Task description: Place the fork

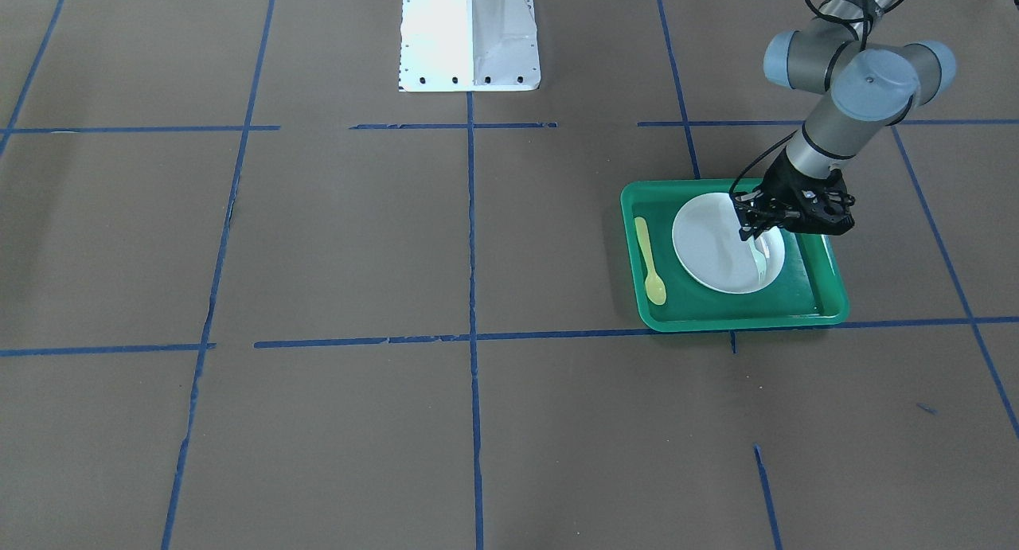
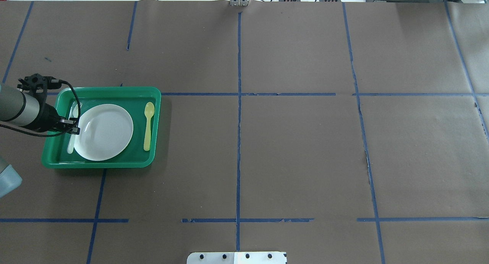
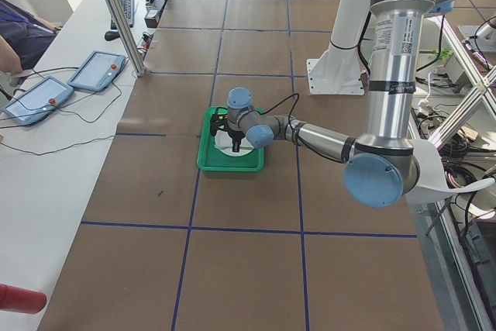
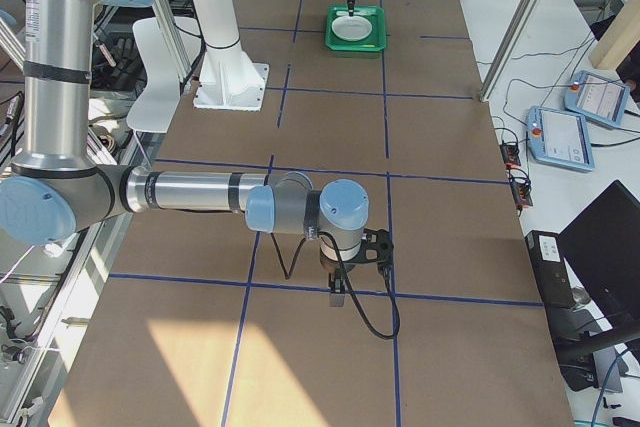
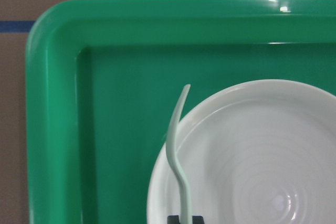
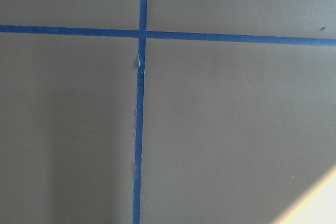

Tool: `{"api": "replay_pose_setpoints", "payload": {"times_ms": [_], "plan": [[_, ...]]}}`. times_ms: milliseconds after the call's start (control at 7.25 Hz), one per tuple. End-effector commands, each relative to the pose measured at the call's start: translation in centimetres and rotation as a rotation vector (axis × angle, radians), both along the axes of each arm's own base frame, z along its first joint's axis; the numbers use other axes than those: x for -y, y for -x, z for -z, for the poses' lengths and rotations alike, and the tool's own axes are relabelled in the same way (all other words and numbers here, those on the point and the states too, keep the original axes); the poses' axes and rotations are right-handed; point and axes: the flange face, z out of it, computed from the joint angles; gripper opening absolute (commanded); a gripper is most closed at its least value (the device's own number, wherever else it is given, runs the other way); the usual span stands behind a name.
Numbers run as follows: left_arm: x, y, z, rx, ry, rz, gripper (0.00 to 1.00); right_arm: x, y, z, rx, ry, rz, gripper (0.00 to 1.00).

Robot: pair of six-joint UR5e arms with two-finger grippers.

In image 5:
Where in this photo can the white round plate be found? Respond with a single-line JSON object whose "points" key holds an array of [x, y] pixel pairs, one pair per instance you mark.
{"points": [[258, 152]]}

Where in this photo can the pale green plastic fork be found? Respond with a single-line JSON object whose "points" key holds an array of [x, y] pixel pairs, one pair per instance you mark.
{"points": [[173, 161]]}

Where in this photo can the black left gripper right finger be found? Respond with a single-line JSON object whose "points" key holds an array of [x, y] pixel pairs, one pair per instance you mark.
{"points": [[197, 220]]}

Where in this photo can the green plastic tray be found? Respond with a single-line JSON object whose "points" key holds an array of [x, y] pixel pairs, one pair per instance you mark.
{"points": [[103, 77]]}

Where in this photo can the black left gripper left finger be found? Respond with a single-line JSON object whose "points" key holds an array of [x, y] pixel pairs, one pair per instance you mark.
{"points": [[173, 219]]}

